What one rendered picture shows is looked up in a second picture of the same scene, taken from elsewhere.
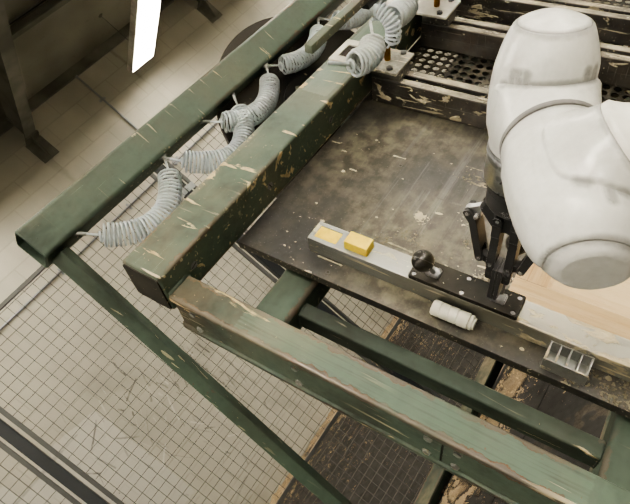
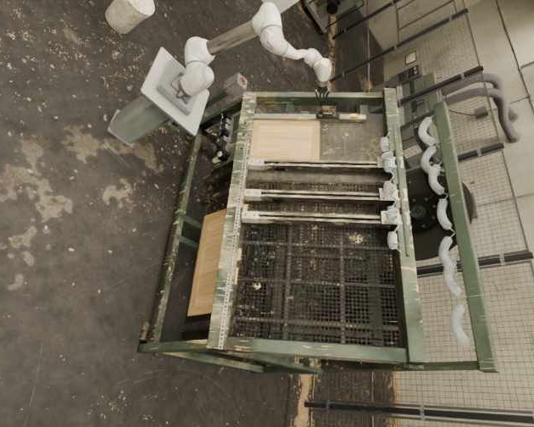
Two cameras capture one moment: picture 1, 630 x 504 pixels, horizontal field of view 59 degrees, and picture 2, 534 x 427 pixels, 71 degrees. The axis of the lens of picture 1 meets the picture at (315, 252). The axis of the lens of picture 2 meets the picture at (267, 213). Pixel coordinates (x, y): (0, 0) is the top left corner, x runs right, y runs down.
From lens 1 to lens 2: 3.26 m
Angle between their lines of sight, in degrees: 67
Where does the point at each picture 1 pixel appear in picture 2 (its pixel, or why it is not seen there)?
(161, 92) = not seen: outside the picture
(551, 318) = (309, 117)
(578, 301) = (306, 124)
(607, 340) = (299, 117)
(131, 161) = (442, 132)
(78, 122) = not seen: outside the picture
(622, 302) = (298, 128)
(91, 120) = not seen: outside the picture
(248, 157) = (392, 119)
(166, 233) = (392, 96)
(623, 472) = (290, 108)
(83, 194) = (442, 117)
